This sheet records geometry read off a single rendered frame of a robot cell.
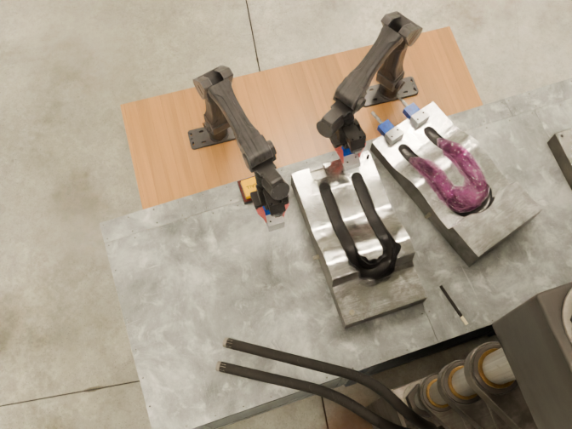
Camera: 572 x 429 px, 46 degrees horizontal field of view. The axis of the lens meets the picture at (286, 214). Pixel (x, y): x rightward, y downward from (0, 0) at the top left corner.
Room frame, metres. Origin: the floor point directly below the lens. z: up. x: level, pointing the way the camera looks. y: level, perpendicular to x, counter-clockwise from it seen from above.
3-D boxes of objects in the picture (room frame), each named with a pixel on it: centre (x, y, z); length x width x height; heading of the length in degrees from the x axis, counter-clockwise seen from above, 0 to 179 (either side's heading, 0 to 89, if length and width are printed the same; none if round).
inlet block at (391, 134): (1.03, -0.32, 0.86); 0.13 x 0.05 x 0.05; 36
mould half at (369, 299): (0.65, -0.22, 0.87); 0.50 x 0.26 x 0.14; 19
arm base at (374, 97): (1.19, -0.35, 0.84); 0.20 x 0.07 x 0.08; 106
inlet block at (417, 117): (1.09, -0.41, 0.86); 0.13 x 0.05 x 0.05; 36
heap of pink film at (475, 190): (0.84, -0.52, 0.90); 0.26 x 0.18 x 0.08; 36
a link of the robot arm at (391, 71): (1.18, -0.34, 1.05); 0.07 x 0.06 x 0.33; 50
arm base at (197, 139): (1.03, 0.23, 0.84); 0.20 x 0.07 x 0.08; 106
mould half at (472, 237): (0.85, -0.53, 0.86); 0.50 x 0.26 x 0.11; 36
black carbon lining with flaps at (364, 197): (0.67, -0.22, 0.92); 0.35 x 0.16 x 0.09; 19
